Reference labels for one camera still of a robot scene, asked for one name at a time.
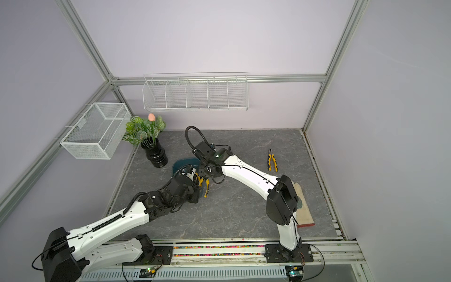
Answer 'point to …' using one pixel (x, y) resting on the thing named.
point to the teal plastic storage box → (179, 163)
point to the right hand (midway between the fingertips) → (203, 170)
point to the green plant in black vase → (145, 132)
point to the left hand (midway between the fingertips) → (199, 189)
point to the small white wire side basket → (97, 133)
